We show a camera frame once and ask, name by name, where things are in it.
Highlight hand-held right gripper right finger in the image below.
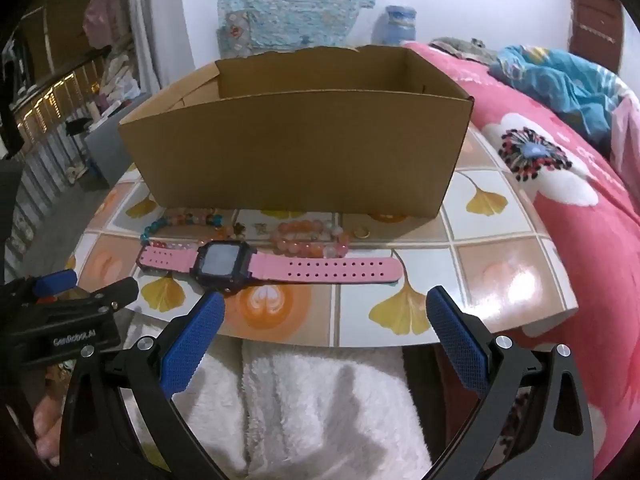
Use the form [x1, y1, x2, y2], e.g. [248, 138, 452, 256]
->
[425, 285, 596, 480]

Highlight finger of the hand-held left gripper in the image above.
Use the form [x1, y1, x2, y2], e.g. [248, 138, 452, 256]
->
[30, 269, 78, 297]
[65, 276, 140, 317]

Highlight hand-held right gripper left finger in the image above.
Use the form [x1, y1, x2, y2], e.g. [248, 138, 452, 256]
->
[60, 290, 226, 480]

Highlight pink strap smartwatch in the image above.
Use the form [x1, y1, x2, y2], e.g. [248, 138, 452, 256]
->
[137, 240, 405, 295]

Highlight brown cardboard box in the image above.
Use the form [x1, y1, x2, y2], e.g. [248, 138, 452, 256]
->
[117, 45, 475, 218]

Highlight person's left hand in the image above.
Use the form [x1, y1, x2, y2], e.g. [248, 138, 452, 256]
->
[32, 395, 68, 466]

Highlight white fluffy robe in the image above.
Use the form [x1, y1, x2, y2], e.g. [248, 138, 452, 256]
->
[120, 320, 436, 480]

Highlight grey box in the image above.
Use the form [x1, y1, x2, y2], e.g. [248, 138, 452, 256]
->
[82, 122, 136, 191]

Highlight pink floral blanket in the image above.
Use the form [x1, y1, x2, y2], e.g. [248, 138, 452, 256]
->
[402, 40, 640, 471]

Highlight metal railing with lights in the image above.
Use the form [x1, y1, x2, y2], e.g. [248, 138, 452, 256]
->
[0, 55, 116, 261]

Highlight pink hanging clothes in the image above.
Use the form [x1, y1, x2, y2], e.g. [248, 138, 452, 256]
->
[82, 0, 126, 48]

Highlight blue printed blanket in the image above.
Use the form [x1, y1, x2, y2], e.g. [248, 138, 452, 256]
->
[487, 45, 626, 143]

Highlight light pink quilt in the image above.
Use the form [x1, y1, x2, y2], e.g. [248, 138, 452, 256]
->
[607, 95, 640, 161]

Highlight grey cloth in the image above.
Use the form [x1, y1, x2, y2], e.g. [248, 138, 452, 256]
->
[432, 36, 493, 63]

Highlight teal patterned cloth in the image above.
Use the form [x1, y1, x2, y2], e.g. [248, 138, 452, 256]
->
[217, 0, 376, 56]

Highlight brown door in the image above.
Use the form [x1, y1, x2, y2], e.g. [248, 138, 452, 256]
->
[570, 0, 626, 73]

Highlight multicolour bead bracelet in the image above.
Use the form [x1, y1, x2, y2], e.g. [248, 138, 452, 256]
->
[140, 209, 236, 253]

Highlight orange pink bead bracelet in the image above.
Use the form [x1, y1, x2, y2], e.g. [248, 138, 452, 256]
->
[271, 220, 353, 258]

